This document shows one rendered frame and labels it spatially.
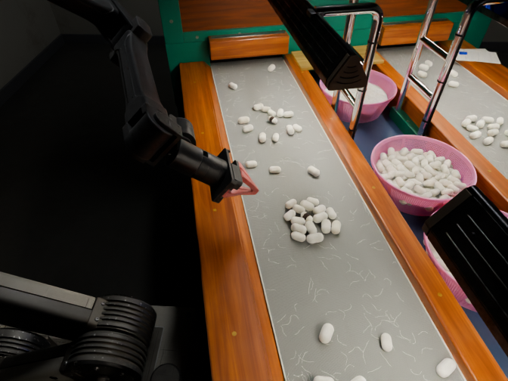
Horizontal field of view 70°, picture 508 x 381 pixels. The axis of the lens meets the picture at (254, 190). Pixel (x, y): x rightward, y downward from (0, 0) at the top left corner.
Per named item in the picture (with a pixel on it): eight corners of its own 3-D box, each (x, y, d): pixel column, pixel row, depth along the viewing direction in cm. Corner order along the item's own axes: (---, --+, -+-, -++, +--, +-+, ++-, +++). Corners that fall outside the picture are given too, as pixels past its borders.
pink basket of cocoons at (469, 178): (417, 241, 90) (431, 215, 83) (344, 179, 106) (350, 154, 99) (482, 199, 100) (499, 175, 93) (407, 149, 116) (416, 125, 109)
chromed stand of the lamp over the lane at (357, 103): (295, 165, 111) (312, 10, 79) (280, 128, 125) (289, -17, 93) (354, 157, 113) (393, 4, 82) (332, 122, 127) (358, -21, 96)
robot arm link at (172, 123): (124, 153, 61) (156, 118, 59) (126, 119, 70) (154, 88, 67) (179, 185, 68) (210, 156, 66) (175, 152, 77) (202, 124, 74)
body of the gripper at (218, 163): (232, 150, 74) (202, 134, 70) (240, 184, 67) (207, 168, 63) (214, 171, 77) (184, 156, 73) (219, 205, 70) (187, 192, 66)
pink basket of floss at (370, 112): (372, 137, 121) (379, 113, 114) (303, 112, 132) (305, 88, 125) (401, 103, 136) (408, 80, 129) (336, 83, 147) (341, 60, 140)
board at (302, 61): (301, 71, 135) (301, 68, 134) (290, 54, 146) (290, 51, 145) (383, 63, 140) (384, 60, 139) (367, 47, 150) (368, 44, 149)
